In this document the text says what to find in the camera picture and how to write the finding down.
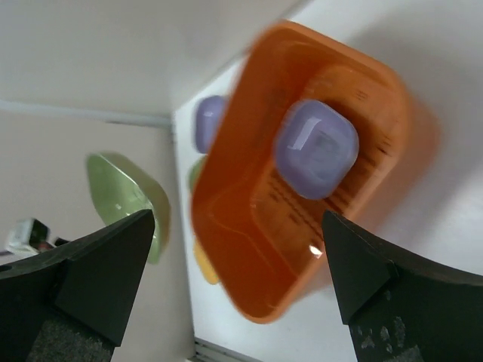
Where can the green panda plate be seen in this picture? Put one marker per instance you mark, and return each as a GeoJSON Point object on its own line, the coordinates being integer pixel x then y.
{"type": "Point", "coordinates": [194, 173]}
{"type": "Point", "coordinates": [118, 188]}

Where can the orange plastic bin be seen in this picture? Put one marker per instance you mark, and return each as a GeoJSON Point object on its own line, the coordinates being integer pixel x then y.
{"type": "Point", "coordinates": [263, 240]}

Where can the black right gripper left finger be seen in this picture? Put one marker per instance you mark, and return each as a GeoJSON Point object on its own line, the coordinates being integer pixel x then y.
{"type": "Point", "coordinates": [73, 303]}

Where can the yellow panda plate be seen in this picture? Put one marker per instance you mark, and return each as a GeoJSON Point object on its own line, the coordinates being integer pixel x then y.
{"type": "Point", "coordinates": [204, 265]}

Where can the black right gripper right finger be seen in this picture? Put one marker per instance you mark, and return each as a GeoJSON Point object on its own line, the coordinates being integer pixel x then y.
{"type": "Point", "coordinates": [400, 306]}

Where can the purple plate on table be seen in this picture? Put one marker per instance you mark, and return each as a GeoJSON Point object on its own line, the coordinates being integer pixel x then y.
{"type": "Point", "coordinates": [207, 119]}

